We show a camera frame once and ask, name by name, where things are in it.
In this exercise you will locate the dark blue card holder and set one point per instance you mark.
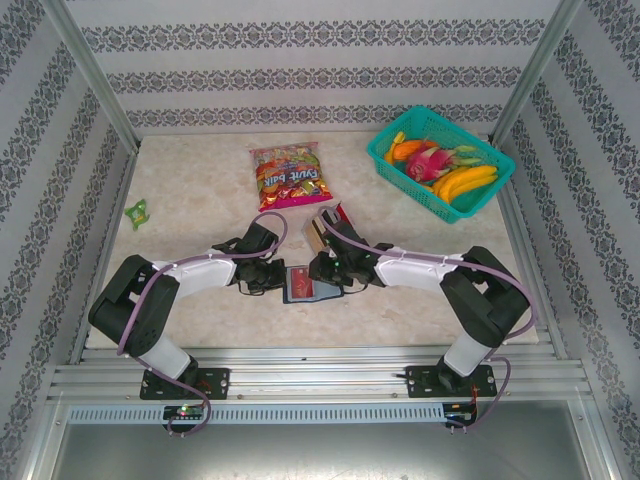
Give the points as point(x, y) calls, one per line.
point(329, 291)

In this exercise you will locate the red card with gold print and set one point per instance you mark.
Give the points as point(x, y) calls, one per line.
point(301, 285)

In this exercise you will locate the clear acrylic card box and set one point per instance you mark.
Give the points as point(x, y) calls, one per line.
point(307, 230)

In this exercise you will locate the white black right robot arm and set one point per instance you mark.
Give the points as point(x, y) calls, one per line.
point(415, 267)

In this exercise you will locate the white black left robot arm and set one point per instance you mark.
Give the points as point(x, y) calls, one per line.
point(205, 272)

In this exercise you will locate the plain gold card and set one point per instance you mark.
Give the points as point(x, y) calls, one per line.
point(314, 236)

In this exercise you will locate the red card with white strip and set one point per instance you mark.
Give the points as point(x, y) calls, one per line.
point(346, 215)

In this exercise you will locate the colourful fruit candy bag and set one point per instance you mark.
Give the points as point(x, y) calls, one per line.
point(290, 175)

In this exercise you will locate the pink dragon fruit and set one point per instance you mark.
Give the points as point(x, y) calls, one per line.
point(422, 165)

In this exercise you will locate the small green candy wrapper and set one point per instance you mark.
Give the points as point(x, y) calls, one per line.
point(137, 214)

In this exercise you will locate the orange mango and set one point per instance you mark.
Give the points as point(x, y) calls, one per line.
point(410, 148)

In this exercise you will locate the small yellow toy fruit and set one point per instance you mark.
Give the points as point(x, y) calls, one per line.
point(397, 137)

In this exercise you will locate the yellow banana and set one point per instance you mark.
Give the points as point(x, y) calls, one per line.
point(465, 175)
point(470, 190)

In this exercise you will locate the teal plastic basket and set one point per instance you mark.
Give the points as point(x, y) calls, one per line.
point(480, 206)

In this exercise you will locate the small green circuit board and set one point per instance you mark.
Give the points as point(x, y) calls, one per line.
point(182, 411)
point(460, 417)

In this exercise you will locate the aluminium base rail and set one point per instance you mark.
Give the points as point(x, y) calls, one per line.
point(310, 380)

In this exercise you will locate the aluminium frame side rail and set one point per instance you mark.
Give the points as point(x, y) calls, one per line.
point(525, 215)
point(102, 240)

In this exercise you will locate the aluminium frame post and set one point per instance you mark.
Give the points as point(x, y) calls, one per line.
point(90, 70)
point(535, 70)

